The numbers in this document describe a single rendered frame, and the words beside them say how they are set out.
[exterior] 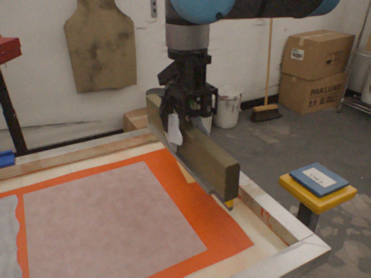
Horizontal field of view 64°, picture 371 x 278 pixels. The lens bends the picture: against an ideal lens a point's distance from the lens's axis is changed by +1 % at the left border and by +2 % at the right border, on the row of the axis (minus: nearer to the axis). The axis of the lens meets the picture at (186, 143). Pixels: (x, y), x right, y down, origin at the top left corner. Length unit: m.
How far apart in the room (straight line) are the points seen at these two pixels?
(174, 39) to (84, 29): 2.01
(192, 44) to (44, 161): 0.52
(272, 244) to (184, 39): 0.41
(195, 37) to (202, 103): 0.11
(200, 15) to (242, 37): 2.85
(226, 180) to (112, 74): 2.19
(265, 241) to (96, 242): 0.33
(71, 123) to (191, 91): 2.28
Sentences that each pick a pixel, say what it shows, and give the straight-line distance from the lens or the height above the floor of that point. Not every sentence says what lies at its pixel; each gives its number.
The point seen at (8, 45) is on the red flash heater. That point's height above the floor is 1.09.
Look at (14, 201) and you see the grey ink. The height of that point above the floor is 0.96.
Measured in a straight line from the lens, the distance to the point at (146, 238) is 0.62.
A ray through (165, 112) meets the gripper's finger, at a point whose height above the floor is 1.18.
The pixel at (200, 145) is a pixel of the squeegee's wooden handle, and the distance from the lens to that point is 0.53.
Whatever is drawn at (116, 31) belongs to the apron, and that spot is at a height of 0.99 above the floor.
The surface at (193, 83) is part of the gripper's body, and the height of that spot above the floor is 1.25.
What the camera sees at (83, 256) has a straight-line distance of 0.62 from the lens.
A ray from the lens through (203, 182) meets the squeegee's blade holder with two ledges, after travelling 0.54.
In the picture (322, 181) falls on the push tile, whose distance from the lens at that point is 0.79.
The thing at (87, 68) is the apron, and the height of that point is 0.74.
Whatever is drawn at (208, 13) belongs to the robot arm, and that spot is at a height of 1.37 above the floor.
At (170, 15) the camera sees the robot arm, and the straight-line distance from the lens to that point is 0.51.
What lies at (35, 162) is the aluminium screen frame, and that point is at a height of 0.98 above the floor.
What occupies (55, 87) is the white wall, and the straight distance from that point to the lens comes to 2.62.
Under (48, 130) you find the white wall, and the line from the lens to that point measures 2.75.
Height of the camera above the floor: 1.41
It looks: 31 degrees down
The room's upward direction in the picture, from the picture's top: straight up
